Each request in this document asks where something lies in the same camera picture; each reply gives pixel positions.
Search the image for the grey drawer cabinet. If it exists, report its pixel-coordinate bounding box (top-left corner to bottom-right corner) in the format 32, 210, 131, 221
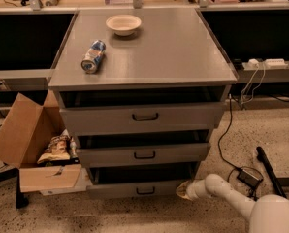
48, 7, 239, 138

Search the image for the grey middle drawer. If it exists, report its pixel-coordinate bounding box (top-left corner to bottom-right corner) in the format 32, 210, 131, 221
77, 130, 211, 167

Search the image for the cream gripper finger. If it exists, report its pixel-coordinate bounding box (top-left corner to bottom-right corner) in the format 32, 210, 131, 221
176, 181, 192, 200

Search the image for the grey top drawer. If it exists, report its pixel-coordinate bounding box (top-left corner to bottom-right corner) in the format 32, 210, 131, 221
60, 87, 223, 136

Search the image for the blue and white can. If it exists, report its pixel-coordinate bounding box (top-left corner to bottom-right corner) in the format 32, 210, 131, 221
81, 40, 106, 74

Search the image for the white bowl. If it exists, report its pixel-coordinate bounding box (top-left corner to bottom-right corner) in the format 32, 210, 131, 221
106, 15, 142, 36

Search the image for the snack chip bag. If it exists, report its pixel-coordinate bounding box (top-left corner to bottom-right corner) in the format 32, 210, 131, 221
37, 135, 70, 164

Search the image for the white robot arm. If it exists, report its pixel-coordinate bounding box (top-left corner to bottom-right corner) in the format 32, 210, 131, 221
176, 174, 289, 233

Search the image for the black power adapter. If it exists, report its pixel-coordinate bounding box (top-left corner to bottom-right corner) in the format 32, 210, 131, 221
237, 170, 263, 188

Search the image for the black floor stand bar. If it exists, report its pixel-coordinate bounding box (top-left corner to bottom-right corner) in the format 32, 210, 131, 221
256, 147, 286, 198

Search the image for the open cardboard box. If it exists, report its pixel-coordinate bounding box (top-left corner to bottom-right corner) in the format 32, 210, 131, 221
0, 91, 83, 195

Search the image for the grey bottom drawer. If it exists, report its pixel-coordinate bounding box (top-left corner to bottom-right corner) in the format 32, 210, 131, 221
87, 162, 200, 199

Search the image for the black power cable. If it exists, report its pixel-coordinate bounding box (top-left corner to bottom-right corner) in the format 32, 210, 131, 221
217, 94, 265, 202

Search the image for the grey drawer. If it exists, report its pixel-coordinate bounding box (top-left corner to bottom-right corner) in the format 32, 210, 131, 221
87, 162, 200, 199
60, 87, 223, 136
77, 130, 211, 167

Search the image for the white power strip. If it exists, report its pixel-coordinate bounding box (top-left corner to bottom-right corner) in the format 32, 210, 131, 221
247, 58, 287, 69

